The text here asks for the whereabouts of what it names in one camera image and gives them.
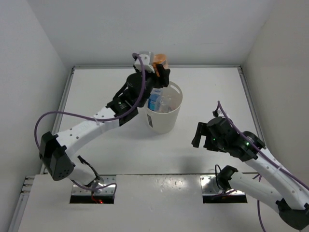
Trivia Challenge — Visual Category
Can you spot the orange juice bottle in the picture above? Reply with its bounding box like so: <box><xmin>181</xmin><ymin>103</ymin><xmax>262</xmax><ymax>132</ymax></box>
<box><xmin>152</xmin><ymin>54</ymin><xmax>169</xmax><ymax>76</ymax></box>

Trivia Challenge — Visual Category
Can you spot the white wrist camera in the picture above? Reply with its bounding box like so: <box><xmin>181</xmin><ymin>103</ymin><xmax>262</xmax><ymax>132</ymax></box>
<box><xmin>212</xmin><ymin>109</ymin><xmax>224</xmax><ymax>117</ymax></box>
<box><xmin>132</xmin><ymin>51</ymin><xmax>155</xmax><ymax>73</ymax></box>

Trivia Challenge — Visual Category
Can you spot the white round plastic bin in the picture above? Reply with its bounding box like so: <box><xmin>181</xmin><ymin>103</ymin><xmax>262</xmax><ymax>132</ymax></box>
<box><xmin>142</xmin><ymin>81</ymin><xmax>183</xmax><ymax>134</ymax></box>

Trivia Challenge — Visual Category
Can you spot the clear bottle white cap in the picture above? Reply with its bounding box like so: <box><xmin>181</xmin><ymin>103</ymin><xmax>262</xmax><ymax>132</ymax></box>
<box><xmin>169</xmin><ymin>96</ymin><xmax>182</xmax><ymax>112</ymax></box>

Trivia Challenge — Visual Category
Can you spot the purple cable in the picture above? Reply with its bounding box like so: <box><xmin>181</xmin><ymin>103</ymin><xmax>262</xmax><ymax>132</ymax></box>
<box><xmin>212</xmin><ymin>101</ymin><xmax>309</xmax><ymax>232</ymax></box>
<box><xmin>34</xmin><ymin>53</ymin><xmax>147</xmax><ymax>194</ymax></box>

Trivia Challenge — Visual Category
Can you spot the metal base plate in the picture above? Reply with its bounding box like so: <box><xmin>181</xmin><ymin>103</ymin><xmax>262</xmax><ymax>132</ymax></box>
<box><xmin>71</xmin><ymin>175</ymin><xmax>117</xmax><ymax>196</ymax></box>
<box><xmin>200</xmin><ymin>174</ymin><xmax>245</xmax><ymax>196</ymax></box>

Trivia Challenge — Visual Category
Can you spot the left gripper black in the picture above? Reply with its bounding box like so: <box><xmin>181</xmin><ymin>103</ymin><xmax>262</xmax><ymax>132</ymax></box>
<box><xmin>133</xmin><ymin>63</ymin><xmax>169</xmax><ymax>108</ymax></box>

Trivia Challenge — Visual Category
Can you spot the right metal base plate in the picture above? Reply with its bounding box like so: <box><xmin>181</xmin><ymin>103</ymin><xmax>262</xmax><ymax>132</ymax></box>
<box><xmin>200</xmin><ymin>174</ymin><xmax>245</xmax><ymax>196</ymax></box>

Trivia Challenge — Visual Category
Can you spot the aluminium frame rail left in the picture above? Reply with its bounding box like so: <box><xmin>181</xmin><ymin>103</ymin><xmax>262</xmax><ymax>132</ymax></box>
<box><xmin>8</xmin><ymin>67</ymin><xmax>75</xmax><ymax>232</ymax></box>

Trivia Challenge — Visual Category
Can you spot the blue label plastic bottle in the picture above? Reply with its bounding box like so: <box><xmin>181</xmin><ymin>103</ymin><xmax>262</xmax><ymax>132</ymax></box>
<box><xmin>147</xmin><ymin>88</ymin><xmax>162</xmax><ymax>111</ymax></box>

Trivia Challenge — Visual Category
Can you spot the aluminium frame rail right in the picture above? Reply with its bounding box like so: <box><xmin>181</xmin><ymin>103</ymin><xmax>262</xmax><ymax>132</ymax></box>
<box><xmin>238</xmin><ymin>66</ymin><xmax>265</xmax><ymax>142</ymax></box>

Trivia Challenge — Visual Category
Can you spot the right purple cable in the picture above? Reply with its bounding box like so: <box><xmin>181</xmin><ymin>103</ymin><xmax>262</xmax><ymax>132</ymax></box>
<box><xmin>212</xmin><ymin>101</ymin><xmax>309</xmax><ymax>232</ymax></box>

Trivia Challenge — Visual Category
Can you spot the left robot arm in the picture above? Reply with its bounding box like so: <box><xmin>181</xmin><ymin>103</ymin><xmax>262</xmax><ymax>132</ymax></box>
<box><xmin>39</xmin><ymin>61</ymin><xmax>170</xmax><ymax>192</ymax></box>

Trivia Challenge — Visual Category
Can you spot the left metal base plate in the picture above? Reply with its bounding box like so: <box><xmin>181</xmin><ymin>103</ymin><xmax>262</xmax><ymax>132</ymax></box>
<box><xmin>71</xmin><ymin>175</ymin><xmax>117</xmax><ymax>196</ymax></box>

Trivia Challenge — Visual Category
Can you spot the aluminium frame rail back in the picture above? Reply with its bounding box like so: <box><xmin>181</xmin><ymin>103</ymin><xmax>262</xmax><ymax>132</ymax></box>
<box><xmin>73</xmin><ymin>65</ymin><xmax>241</xmax><ymax>70</ymax></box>

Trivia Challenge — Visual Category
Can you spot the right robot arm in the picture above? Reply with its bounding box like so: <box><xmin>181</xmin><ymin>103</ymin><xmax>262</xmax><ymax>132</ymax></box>
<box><xmin>191</xmin><ymin>116</ymin><xmax>309</xmax><ymax>231</ymax></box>

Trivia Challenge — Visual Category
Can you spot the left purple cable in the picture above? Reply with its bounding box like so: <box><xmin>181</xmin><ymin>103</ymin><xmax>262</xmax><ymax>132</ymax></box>
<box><xmin>34</xmin><ymin>53</ymin><xmax>147</xmax><ymax>194</ymax></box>

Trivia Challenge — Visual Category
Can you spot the clear bottle blue-white cap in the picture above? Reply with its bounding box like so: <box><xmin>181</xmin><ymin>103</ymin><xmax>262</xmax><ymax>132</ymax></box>
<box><xmin>158</xmin><ymin>95</ymin><xmax>172</xmax><ymax>113</ymax></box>

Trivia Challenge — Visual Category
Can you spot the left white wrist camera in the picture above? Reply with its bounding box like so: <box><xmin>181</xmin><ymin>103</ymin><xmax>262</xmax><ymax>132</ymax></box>
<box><xmin>132</xmin><ymin>51</ymin><xmax>155</xmax><ymax>73</ymax></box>

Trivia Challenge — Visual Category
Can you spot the aluminium frame rail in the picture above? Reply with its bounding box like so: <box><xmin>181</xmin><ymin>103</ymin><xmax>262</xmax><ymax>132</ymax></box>
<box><xmin>8</xmin><ymin>67</ymin><xmax>75</xmax><ymax>232</ymax></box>
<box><xmin>238</xmin><ymin>66</ymin><xmax>265</xmax><ymax>142</ymax></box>
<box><xmin>73</xmin><ymin>65</ymin><xmax>241</xmax><ymax>70</ymax></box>

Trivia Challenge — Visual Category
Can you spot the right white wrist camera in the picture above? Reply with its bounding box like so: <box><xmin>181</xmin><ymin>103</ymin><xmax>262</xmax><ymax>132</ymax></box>
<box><xmin>212</xmin><ymin>109</ymin><xmax>224</xmax><ymax>117</ymax></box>

